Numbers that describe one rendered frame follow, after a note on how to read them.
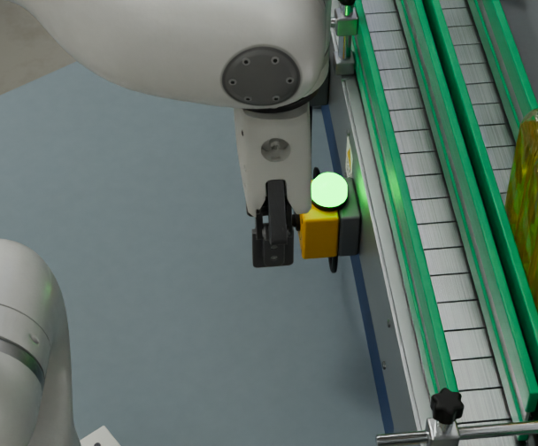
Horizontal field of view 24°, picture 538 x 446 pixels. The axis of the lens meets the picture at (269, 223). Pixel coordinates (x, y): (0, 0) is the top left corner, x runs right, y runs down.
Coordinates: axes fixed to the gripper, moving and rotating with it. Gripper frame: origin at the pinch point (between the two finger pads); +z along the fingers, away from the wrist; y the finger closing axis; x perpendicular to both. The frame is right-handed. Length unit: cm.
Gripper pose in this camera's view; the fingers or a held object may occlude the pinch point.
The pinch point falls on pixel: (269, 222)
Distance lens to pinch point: 102.0
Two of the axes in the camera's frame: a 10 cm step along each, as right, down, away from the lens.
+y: -1.0, -7.3, 6.8
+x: -9.9, 0.7, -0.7
